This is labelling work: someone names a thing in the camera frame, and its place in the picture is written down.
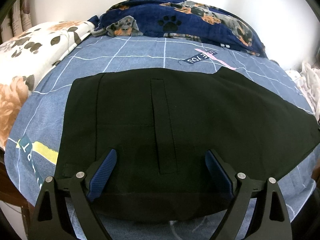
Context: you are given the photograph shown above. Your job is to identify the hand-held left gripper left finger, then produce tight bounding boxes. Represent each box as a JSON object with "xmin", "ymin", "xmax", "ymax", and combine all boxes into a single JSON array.
[{"xmin": 29, "ymin": 148, "xmax": 118, "ymax": 240}]

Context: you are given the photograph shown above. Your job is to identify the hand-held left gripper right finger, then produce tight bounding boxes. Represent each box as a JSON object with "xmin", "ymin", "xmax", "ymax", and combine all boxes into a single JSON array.
[{"xmin": 204, "ymin": 149, "xmax": 293, "ymax": 240}]

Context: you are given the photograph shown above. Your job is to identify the black pants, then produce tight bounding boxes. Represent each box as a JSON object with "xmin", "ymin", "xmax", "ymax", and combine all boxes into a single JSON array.
[{"xmin": 55, "ymin": 67, "xmax": 320, "ymax": 223}]

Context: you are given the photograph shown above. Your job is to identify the blue grid bedsheet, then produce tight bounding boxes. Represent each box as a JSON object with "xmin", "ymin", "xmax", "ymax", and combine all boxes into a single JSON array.
[{"xmin": 5, "ymin": 35, "xmax": 318, "ymax": 240}]

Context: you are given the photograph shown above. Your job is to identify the white dotted cloth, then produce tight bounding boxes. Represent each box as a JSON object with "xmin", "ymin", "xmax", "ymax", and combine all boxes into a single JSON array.
[{"xmin": 287, "ymin": 60, "xmax": 320, "ymax": 123}]

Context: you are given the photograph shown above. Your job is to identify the white floral quilt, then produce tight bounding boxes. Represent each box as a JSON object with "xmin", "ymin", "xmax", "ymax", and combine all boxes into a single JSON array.
[{"xmin": 0, "ymin": 20, "xmax": 97, "ymax": 150}]

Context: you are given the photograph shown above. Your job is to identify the navy dog print blanket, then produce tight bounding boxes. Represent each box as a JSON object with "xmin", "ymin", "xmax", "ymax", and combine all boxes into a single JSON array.
[{"xmin": 90, "ymin": 0, "xmax": 268, "ymax": 58}]

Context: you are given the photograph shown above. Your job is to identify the patterned curtain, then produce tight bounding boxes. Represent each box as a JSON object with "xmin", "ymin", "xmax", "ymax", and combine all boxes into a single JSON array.
[{"xmin": 0, "ymin": 0, "xmax": 33, "ymax": 43}]

